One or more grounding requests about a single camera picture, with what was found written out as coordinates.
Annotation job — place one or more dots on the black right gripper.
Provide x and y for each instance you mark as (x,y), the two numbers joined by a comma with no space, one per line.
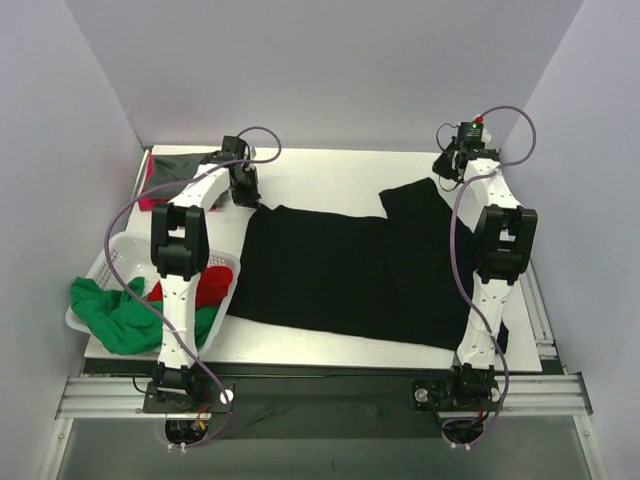
(445,165)

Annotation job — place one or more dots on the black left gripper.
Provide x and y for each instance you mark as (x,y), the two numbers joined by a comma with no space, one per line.
(245,189)

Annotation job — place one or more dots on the aluminium frame rail right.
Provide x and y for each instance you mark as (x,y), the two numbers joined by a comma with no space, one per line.
(531,345)

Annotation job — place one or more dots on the black t-shirt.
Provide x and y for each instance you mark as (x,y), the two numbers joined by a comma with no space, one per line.
(384,278)

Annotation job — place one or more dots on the folded grey t-shirt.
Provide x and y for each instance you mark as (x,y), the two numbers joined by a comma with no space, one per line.
(168,169)

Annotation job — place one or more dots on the aluminium frame rail front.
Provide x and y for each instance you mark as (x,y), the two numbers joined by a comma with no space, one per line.
(120,397)

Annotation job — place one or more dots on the aluminium frame rail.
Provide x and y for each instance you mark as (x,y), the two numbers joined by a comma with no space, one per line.
(531,345)
(120,397)

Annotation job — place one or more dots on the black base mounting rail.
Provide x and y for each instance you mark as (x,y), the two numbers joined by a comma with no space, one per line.
(306,423)

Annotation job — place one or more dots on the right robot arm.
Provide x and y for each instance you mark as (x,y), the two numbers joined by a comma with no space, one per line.
(503,240)

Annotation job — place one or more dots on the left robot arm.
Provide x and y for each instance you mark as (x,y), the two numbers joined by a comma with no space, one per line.
(180,252)

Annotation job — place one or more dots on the red t-shirt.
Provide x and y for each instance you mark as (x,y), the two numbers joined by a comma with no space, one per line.
(213,287)

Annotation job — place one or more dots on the folded magenta t-shirt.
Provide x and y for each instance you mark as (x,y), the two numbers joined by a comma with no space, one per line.
(150,200)

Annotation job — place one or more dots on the white plastic laundry basket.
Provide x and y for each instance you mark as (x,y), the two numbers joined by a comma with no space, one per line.
(129,257)

